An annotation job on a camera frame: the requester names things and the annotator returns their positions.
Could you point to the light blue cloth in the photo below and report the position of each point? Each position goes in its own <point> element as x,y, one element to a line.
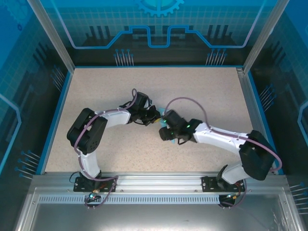
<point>162,111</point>

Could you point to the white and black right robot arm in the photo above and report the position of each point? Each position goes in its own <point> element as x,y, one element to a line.
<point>216,138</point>

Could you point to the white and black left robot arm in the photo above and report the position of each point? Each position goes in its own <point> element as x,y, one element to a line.
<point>115,116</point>

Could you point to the sheet metal tray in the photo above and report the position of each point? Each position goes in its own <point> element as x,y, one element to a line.
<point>156,216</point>

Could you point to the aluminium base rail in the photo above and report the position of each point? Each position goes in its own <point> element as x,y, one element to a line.
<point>156,183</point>

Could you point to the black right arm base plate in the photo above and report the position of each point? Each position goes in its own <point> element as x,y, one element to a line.
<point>207,186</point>

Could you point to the aluminium side rail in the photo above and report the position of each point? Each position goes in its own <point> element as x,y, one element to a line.
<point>249,96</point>

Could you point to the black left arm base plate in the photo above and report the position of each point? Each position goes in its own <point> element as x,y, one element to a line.
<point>78,188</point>

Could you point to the aluminium frame post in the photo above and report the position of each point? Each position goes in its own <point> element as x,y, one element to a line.
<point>53,36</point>
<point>262,36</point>

